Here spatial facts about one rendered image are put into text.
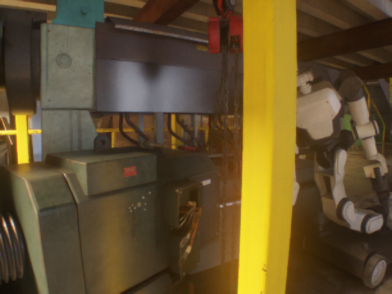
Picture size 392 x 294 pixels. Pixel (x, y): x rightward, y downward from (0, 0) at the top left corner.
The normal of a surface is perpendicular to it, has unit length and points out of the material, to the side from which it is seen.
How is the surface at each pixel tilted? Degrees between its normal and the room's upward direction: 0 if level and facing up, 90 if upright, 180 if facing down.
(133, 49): 78
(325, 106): 114
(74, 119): 90
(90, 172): 90
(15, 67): 103
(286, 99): 90
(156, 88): 90
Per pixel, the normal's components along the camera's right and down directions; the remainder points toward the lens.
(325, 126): -0.32, 0.49
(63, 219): 0.77, 0.06
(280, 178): 0.51, 0.08
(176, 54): 0.50, -0.13
